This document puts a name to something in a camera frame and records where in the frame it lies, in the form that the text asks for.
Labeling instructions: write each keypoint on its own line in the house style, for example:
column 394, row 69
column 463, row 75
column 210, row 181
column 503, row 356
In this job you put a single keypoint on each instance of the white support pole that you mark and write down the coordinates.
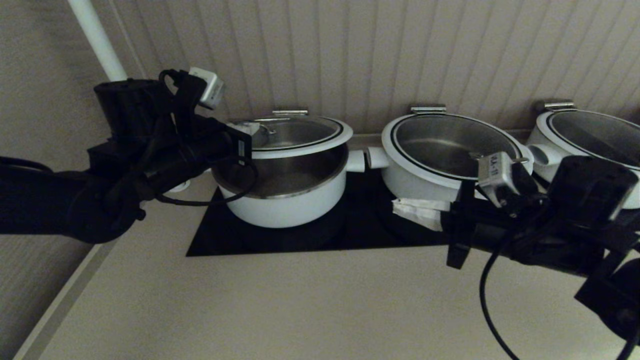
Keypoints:
column 97, row 40

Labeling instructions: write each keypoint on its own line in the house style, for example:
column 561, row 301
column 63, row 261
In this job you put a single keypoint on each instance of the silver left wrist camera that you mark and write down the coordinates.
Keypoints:
column 207, row 87

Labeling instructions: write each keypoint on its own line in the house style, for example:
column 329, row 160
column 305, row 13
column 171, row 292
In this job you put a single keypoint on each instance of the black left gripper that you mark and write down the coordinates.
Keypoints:
column 205, row 147

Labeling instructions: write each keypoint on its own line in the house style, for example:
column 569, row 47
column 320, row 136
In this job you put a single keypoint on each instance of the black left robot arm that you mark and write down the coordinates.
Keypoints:
column 50, row 205

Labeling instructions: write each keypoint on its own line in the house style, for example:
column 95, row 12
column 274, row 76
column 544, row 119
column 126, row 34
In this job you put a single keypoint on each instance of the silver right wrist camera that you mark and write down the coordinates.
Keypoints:
column 495, row 175

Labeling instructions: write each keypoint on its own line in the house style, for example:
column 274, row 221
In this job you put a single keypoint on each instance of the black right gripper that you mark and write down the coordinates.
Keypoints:
column 500, row 230

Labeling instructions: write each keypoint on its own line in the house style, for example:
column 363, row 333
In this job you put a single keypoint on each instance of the glass lid white rim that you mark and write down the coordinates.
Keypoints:
column 600, row 135
column 300, row 132
column 435, row 145

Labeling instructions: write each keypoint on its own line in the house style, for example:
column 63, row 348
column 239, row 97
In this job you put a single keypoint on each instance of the white pot steel interior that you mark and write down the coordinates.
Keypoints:
column 545, row 155
column 415, row 180
column 295, row 212

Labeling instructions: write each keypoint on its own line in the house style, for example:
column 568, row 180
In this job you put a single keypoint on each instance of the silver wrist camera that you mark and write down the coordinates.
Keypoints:
column 207, row 87
column 495, row 175

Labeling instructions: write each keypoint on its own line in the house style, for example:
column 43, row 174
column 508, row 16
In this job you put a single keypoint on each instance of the large black glass cooktop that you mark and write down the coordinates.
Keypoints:
column 350, row 235

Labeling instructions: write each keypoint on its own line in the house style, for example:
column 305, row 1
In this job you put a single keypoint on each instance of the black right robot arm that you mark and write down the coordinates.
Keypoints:
column 590, row 200

